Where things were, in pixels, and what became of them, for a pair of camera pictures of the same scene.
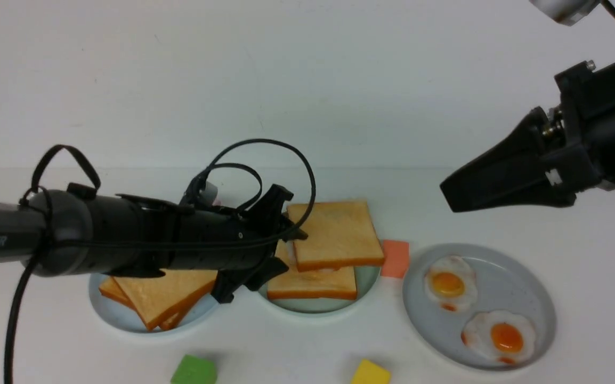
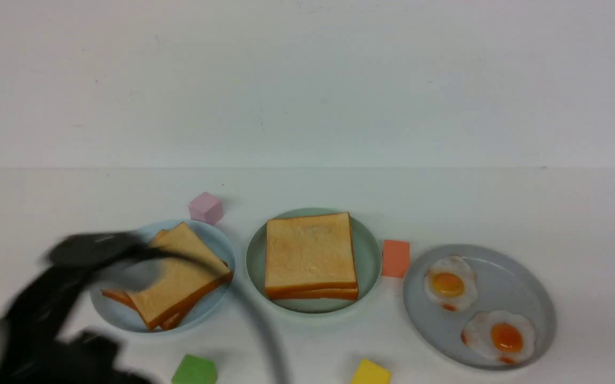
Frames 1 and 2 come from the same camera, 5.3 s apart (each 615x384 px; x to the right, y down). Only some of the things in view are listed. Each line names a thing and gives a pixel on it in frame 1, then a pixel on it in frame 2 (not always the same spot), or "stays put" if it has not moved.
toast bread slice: (339, 234) to (310, 257)
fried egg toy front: (502, 336) stays put
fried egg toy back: (451, 282) stays put
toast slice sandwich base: (337, 284) stays put
